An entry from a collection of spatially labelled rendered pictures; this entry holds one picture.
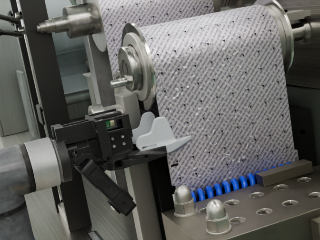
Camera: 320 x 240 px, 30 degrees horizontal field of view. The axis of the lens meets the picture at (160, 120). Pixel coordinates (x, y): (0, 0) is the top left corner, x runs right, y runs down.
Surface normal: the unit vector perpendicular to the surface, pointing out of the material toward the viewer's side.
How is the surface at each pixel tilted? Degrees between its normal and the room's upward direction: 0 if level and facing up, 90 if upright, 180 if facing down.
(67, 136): 90
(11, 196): 90
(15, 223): 90
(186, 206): 90
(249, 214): 0
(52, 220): 0
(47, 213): 0
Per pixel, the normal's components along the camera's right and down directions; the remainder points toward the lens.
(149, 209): 0.35, 0.14
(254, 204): -0.17, -0.96
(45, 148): 0.12, -0.60
